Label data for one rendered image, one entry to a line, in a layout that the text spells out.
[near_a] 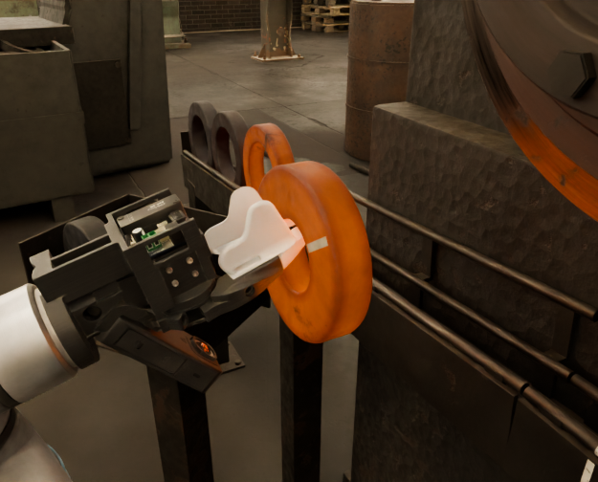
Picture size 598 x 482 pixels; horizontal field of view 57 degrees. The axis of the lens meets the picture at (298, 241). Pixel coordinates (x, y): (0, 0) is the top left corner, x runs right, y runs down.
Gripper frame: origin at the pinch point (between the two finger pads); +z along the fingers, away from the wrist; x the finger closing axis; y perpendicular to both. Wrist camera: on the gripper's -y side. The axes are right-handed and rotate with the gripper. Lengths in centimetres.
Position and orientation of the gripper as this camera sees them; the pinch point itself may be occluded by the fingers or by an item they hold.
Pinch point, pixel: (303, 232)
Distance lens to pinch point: 46.5
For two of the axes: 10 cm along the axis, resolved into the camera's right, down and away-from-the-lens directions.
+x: -4.5, -3.8, 8.1
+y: -2.4, -8.2, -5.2
